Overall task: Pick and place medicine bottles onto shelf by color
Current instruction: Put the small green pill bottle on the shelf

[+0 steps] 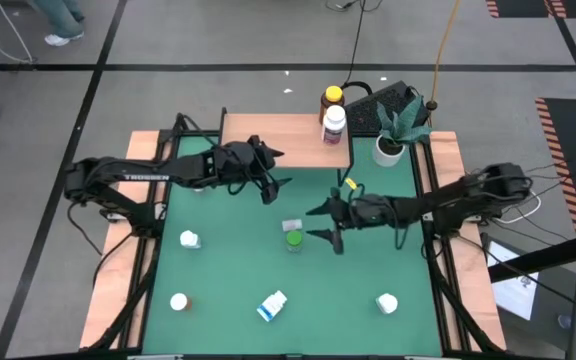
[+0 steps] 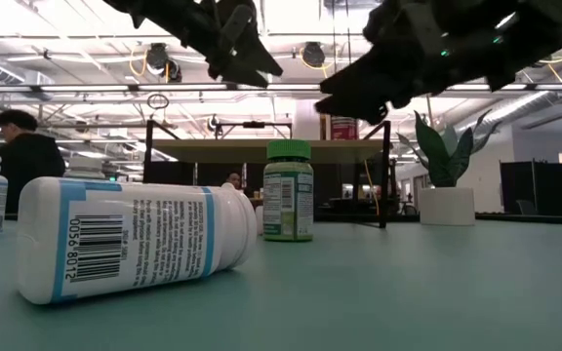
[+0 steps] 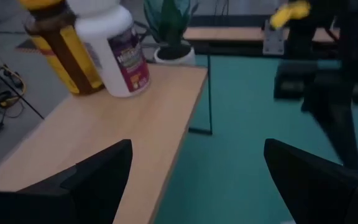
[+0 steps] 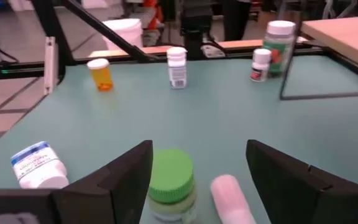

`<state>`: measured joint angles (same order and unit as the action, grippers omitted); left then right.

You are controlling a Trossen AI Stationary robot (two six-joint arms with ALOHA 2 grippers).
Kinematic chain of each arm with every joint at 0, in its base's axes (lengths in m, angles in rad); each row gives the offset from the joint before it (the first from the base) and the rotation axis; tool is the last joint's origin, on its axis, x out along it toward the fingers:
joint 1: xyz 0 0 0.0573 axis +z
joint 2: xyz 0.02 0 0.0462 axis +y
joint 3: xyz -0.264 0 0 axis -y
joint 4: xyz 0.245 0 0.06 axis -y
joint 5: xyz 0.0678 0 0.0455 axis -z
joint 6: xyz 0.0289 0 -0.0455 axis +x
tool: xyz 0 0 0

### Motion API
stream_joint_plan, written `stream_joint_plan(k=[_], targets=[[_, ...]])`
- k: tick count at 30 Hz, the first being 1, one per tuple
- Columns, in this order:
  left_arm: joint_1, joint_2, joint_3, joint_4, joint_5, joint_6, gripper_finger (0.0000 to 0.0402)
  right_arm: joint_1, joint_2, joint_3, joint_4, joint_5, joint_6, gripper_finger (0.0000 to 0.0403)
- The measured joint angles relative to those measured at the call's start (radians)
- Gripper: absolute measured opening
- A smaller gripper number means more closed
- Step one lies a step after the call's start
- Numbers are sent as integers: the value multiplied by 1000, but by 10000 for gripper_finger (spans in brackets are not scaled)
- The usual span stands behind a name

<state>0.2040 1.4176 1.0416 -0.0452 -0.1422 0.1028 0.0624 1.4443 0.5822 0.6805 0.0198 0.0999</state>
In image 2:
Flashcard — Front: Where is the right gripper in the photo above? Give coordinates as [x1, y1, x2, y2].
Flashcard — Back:
[314, 0, 468, 126]

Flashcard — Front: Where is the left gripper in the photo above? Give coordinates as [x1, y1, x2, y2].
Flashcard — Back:
[134, 0, 284, 90]

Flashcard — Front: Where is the green bottle green cap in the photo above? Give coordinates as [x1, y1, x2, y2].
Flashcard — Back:
[262, 139, 315, 244]

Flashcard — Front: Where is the white bottle blue barcode label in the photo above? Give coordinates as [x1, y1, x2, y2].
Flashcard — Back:
[16, 175, 259, 307]

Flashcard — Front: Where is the green artificial plant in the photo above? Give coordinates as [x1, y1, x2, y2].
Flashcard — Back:
[396, 109, 502, 189]

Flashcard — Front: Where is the person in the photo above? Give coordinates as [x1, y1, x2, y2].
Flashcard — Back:
[0, 109, 66, 215]
[222, 170, 244, 192]

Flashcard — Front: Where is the white plant pot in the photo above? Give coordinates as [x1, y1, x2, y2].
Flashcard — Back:
[418, 186, 477, 227]

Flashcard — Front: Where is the long ceiling light strip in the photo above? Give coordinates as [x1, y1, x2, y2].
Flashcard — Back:
[0, 82, 562, 94]

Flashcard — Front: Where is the black room partition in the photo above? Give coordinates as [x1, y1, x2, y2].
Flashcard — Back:
[499, 160, 562, 215]

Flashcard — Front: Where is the black hanging cable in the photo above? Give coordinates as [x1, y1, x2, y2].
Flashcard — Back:
[330, 0, 339, 82]
[343, 0, 353, 72]

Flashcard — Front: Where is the black background rig frame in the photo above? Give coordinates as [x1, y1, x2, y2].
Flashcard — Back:
[215, 120, 293, 141]

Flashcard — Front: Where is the yellow hanging cable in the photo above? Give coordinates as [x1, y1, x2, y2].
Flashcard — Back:
[424, 95, 436, 129]

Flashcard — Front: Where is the black ceiling cable reel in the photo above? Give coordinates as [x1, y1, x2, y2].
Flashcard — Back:
[143, 42, 183, 84]
[301, 41, 327, 69]

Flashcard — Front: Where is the wooden shelf black frame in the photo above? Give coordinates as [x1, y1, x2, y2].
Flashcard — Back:
[141, 119, 393, 230]

